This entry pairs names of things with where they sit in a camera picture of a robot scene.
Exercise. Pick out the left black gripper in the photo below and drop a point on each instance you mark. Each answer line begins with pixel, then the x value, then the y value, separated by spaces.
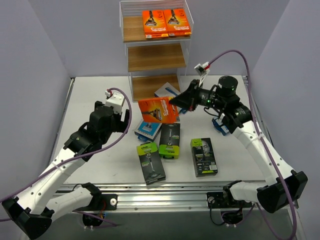
pixel 125 116

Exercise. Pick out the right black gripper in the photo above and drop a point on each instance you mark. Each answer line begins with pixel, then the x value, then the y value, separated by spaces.
pixel 193 95

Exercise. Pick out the grey blue razor box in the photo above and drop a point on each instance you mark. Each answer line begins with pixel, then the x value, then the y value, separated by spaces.
pixel 167 90

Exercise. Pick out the narrow orange Fusion5 razor box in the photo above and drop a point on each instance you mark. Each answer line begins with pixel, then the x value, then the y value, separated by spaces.
pixel 158 110

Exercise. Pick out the blue Harry's box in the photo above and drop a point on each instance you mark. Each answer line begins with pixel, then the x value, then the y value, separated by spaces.
pixel 219 126
pixel 147 131

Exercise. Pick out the large orange Fusion5 razor box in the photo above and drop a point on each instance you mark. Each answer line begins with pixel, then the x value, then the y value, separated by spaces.
pixel 155 23

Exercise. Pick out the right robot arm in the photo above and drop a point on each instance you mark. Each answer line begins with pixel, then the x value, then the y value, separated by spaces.
pixel 283 184

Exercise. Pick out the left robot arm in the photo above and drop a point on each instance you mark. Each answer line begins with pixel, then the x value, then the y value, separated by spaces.
pixel 33 208

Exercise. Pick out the orange razor box on shelf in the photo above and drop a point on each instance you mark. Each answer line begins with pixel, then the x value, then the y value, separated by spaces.
pixel 177 22

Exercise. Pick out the black green razor box middle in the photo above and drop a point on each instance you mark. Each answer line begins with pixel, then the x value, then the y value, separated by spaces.
pixel 169 142

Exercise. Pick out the black green razor box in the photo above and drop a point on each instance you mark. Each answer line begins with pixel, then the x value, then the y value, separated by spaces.
pixel 151 163
pixel 169 142

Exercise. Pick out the black green razor box front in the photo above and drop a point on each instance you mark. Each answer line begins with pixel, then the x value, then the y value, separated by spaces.
pixel 151 163

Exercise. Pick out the black box with face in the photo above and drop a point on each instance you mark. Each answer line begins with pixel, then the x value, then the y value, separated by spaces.
pixel 204 160

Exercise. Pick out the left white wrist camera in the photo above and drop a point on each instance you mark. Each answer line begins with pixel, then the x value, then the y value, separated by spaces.
pixel 114 100

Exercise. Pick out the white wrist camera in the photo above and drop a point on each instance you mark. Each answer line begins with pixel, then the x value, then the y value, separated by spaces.
pixel 114 100
pixel 202 70

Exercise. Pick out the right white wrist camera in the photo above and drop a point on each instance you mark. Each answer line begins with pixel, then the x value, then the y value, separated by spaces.
pixel 202 70

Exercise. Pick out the white wire wooden shelf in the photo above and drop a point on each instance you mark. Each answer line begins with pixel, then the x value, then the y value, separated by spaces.
pixel 152 62

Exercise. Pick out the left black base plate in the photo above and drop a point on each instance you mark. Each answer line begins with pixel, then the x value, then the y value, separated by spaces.
pixel 109 202

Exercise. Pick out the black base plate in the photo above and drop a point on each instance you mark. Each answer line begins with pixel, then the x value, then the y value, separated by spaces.
pixel 109 202
pixel 217 200

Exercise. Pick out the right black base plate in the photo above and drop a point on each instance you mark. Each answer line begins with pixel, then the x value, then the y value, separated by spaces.
pixel 217 200

